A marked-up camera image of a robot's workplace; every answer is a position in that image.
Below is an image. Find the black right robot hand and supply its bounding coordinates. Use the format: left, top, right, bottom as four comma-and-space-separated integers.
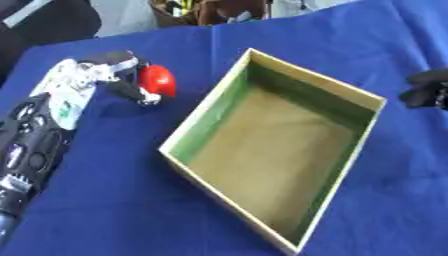
397, 68, 448, 111

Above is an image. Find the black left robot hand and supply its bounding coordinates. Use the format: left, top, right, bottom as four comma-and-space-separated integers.
78, 50, 163, 107

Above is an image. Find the red toy fruit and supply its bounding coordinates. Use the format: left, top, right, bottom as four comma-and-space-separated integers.
136, 64, 179, 98

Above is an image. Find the tan cardboard box green inside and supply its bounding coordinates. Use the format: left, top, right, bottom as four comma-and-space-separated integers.
157, 47, 389, 256

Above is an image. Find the black chair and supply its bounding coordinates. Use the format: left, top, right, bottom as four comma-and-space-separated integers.
0, 0, 104, 84

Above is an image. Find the brown bag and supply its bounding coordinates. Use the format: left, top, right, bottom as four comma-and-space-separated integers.
148, 0, 270, 28

